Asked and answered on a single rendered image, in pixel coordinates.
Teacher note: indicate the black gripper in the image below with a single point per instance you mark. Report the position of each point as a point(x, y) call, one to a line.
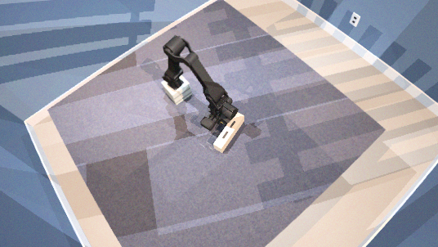
point(210, 121)

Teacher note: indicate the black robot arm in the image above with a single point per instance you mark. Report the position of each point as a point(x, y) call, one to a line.
point(213, 91)

